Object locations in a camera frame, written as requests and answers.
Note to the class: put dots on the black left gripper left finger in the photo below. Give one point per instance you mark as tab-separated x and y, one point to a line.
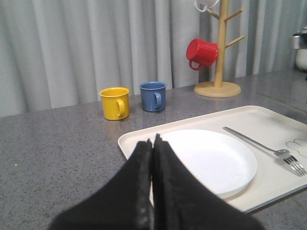
121	204

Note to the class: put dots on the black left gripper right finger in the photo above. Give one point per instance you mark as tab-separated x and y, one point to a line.
181	202

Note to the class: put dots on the white round plate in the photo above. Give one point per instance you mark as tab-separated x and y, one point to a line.
221	163

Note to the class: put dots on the silver fork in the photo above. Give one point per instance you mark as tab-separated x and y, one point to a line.
282	154

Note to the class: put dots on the yellow mug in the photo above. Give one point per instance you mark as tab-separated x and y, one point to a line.
115	103

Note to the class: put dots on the blue mug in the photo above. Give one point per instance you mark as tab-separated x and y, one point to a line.
153	96

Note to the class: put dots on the cream rabbit serving tray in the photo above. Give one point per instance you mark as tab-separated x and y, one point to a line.
274	179

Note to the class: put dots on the wooden mug tree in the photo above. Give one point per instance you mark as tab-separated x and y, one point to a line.
219	88

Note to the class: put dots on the red mug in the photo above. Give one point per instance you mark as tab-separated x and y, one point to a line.
201	53

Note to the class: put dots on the white mug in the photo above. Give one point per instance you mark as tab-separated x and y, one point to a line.
204	5

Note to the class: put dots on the silver white appliance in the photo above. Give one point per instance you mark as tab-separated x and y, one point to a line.
298	41

